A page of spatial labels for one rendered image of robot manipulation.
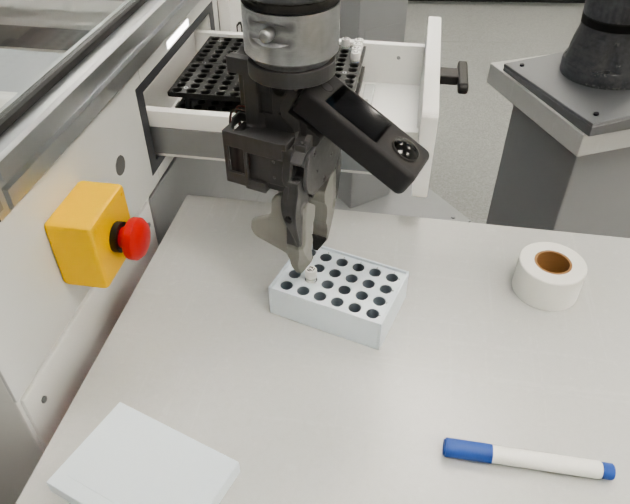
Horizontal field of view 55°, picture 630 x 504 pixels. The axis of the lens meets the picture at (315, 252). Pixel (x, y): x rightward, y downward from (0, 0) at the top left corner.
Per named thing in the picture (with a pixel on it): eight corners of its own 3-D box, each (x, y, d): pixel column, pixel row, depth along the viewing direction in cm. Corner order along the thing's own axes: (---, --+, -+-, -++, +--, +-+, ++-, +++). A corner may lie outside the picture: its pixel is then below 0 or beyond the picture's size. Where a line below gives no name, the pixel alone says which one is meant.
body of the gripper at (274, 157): (266, 149, 61) (259, 28, 53) (345, 169, 58) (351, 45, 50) (226, 189, 56) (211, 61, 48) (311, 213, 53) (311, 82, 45)
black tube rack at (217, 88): (363, 89, 88) (366, 45, 84) (348, 153, 75) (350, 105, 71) (214, 78, 91) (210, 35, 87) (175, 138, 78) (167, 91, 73)
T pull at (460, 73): (465, 69, 79) (467, 59, 78) (467, 96, 73) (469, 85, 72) (437, 68, 79) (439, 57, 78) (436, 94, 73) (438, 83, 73)
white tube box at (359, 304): (406, 296, 67) (409, 271, 64) (379, 350, 61) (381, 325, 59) (304, 264, 71) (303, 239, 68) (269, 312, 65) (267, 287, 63)
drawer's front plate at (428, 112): (431, 88, 92) (441, 15, 85) (426, 200, 71) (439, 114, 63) (419, 87, 92) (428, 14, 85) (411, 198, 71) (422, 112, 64)
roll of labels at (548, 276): (573, 272, 70) (583, 245, 67) (581, 316, 65) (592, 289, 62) (510, 264, 71) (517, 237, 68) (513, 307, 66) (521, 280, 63)
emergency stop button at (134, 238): (157, 242, 59) (149, 209, 56) (141, 270, 56) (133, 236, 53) (127, 239, 59) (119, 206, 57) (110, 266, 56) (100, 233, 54)
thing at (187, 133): (420, 83, 90) (425, 42, 86) (412, 180, 71) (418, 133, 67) (161, 64, 95) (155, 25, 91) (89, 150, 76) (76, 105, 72)
